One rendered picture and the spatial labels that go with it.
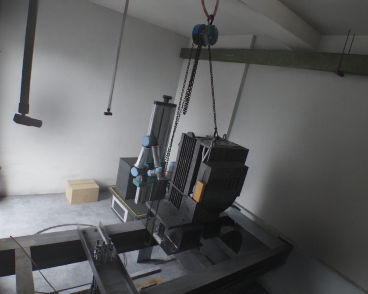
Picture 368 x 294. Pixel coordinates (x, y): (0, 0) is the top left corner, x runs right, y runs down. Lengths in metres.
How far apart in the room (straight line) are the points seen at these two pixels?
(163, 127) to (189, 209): 1.43
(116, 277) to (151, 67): 3.21
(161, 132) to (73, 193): 1.61
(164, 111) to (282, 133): 1.50
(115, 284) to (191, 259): 0.74
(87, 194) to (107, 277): 2.21
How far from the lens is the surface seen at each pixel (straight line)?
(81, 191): 3.86
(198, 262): 2.20
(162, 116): 3.20
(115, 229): 2.34
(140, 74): 4.06
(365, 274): 2.78
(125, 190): 3.50
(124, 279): 1.89
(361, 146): 2.60
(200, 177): 1.93
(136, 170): 2.89
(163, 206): 2.35
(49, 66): 3.71
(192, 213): 2.16
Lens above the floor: 2.02
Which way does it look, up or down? 14 degrees down
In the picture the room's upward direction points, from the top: 13 degrees clockwise
